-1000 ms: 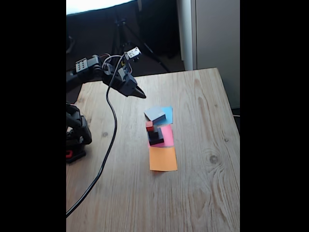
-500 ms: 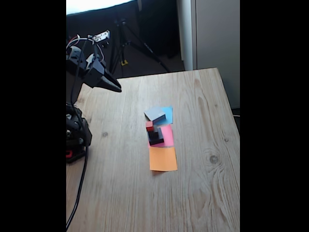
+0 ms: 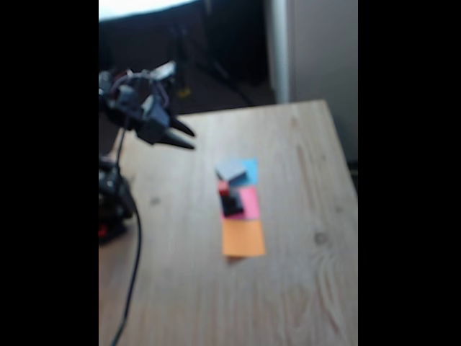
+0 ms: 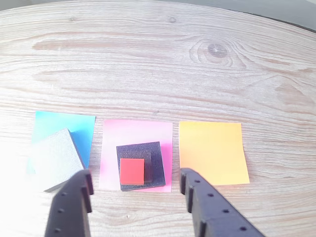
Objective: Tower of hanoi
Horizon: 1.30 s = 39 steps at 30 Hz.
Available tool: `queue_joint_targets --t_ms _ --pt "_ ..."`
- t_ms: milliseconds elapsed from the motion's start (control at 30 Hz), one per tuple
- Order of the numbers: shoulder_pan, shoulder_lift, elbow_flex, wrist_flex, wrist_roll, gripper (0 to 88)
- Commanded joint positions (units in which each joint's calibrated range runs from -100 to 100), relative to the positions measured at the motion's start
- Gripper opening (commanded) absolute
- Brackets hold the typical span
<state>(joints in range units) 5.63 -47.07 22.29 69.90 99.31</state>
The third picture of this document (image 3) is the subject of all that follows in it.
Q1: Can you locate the black camera cable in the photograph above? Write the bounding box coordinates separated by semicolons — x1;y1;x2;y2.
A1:
109;125;143;346

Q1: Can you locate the bare circuit board camera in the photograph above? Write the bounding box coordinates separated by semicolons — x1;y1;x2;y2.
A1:
148;60;178;83

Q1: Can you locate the medium black block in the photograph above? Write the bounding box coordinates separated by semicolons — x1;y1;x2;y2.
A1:
220;190;246;219

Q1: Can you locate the black tripod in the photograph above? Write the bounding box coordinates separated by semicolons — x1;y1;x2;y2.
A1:
169;21;256;109

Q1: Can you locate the large black block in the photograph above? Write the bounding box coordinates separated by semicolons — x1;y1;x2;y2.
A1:
215;157;250;184

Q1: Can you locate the pink paper sheet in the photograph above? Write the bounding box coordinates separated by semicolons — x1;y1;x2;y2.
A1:
220;185;261;221

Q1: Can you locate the white cabinet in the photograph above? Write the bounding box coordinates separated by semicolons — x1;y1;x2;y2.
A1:
262;0;359;163

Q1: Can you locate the bright white panel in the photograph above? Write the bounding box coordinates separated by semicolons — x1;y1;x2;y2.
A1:
99;0;202;21

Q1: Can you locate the small black cube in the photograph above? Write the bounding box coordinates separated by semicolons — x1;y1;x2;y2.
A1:
220;189;239;212

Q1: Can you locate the blue paper sheet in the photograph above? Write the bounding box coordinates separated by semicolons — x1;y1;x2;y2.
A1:
222;157;260;187

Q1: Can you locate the orange paper sheet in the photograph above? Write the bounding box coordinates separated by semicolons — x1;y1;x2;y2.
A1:
221;218;267;258

